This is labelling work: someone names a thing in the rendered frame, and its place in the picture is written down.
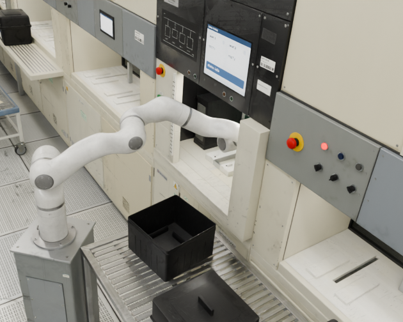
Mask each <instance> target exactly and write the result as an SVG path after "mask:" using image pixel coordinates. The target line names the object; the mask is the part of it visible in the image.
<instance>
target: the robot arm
mask: <svg viewBox="0 0 403 322"><path fill-rule="evenodd" d="M162 121H169V122H172V123H174V124H176V125H178V126H180V127H182V128H185V129H187V130H189V131H192V132H194V133H196V134H198V135H201V136H204V137H217V145H218V147H219V149H220V150H221V151H222V152H223V153H226V152H229V151H233V150H236V149H237V141H238V135H239V126H240V124H238V123H236V122H234V121H230V120H227V119H220V118H211V117H209V116H207V115H205V114H203V113H201V112H199V111H197V110H195V109H193V108H191V107H189V106H187V105H184V104H182V103H180V102H178V101H176V100H174V99H172V98H170V97H167V96H159V97H157V98H154V99H153V100H151V101H149V102H148V103H146V104H144V105H140V106H136V107H131V108H130V109H128V110H127V111H125V112H124V113H123V115H122V116H121V118H120V131H118V132H115V133H96V134H93V135H90V136H88V137H85V138H84V139H81V140H80V141H78V142H76V143H75V144H73V145H71V147H69V148H68V149H66V150H65V151H64V152H63V153H61V154H60V152H59V151H58V150H57V149H56V148H55V147H53V146H49V145H45V146H40V147H39V148H37V149H36V150H35V152H34V153H33V156H32V159H31V167H30V171H29V180H30V182H31V184H32V186H34V192H35V203H36V211H37V216H38V225H37V227H36V229H35V230H34V232H33V235H32V238H33V242H34V244H35V245H36V246H37V247H40V248H41V249H47V250H54V249H60V248H62V247H65V246H67V245H68V244H70V243H71V242H72V241H73V240H74V239H75V236H76V229H75V227H74V225H73V224H71V223H69V222H67V214H66V207H65V196H64V187H63V182H64V181H65V180H67V179H68V178H69V177H71V175H73V174H74V173H75V172H76V171H78V170H79V169H80V168H82V167H83V166H85V165H86V164H88V163H90V162H92V161H94V160H96V159H99V158H101V157H104V156H106V155H111V154H130V153H134V152H136V151H138V150H140V149H141V148H142V147H143V146H144V145H145V143H146V130H145V125H147V124H149V123H158V122H162Z"/></svg>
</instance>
